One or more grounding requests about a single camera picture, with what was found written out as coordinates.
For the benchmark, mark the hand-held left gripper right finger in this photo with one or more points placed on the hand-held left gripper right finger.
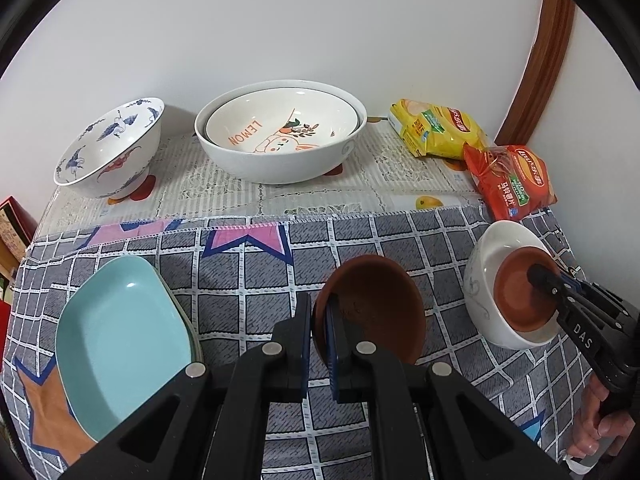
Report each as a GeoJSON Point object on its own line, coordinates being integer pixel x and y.
{"type": "Point", "coordinates": [332, 350]}

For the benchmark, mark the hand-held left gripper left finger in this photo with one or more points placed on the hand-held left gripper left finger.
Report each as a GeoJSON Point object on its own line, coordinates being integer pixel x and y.
{"type": "Point", "coordinates": [302, 340]}

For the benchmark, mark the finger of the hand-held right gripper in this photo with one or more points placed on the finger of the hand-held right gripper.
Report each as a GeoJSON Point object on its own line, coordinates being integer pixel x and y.
{"type": "Point", "coordinates": [575, 281]}
{"type": "Point", "coordinates": [575, 325]}

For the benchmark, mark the small brown bowl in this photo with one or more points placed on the small brown bowl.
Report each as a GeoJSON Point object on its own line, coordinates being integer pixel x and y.
{"type": "Point", "coordinates": [380, 300]}
{"type": "Point", "coordinates": [515, 295]}

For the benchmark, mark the plain white bowl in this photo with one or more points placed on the plain white bowl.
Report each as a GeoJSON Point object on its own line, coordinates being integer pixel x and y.
{"type": "Point", "coordinates": [482, 280]}

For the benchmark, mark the green square plate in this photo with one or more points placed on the green square plate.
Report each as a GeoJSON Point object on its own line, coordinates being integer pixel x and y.
{"type": "Point", "coordinates": [196, 350]}

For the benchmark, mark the blue square plate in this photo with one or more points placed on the blue square plate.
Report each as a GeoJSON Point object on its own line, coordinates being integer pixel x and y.
{"type": "Point", "coordinates": [120, 330]}

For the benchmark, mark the person's right hand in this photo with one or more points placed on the person's right hand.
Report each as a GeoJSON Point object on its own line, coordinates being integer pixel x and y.
{"type": "Point", "coordinates": [597, 425]}

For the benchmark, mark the grey checked tablecloth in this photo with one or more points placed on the grey checked tablecloth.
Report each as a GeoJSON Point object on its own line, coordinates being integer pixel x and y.
{"type": "Point", "coordinates": [250, 285]}

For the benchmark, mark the red chips bag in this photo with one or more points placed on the red chips bag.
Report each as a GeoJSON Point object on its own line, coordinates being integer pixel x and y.
{"type": "Point", "coordinates": [510, 185]}

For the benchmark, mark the large white bowl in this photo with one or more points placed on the large white bowl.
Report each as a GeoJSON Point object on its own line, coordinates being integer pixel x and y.
{"type": "Point", "coordinates": [280, 165]}

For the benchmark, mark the yellow chips bag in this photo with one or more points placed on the yellow chips bag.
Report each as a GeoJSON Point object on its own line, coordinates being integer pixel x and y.
{"type": "Point", "coordinates": [435, 130]}

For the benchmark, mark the white bowl with cartoon print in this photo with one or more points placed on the white bowl with cartoon print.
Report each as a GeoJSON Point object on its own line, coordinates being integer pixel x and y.
{"type": "Point", "coordinates": [260, 125]}

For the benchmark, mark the blue crane pattern bowl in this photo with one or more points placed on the blue crane pattern bowl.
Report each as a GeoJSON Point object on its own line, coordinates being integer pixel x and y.
{"type": "Point", "coordinates": [125, 160]}

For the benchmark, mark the patterned box with red edge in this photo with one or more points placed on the patterned box with red edge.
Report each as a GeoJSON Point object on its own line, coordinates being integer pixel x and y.
{"type": "Point", "coordinates": [15, 235]}

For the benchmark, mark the brown wooden door frame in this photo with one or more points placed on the brown wooden door frame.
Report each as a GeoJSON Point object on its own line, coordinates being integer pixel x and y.
{"type": "Point", "coordinates": [545, 60]}

